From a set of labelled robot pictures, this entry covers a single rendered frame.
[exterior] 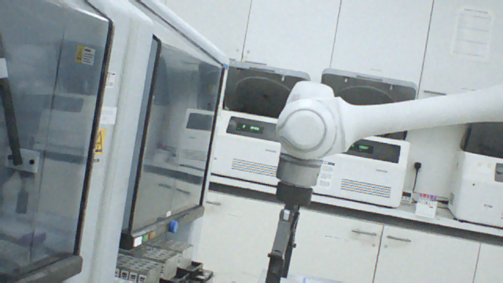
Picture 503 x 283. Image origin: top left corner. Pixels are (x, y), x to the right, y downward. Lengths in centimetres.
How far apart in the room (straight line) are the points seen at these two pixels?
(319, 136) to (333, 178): 255
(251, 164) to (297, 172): 241
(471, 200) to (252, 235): 117
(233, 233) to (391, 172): 91
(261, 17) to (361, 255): 146
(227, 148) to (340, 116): 260
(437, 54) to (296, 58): 79
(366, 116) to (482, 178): 255
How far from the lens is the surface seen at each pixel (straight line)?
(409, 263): 382
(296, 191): 145
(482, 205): 382
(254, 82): 408
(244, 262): 390
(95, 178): 131
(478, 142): 427
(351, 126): 129
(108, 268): 147
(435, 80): 407
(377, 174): 377
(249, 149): 383
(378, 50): 407
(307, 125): 123
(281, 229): 142
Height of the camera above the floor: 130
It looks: 3 degrees down
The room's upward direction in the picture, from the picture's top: 10 degrees clockwise
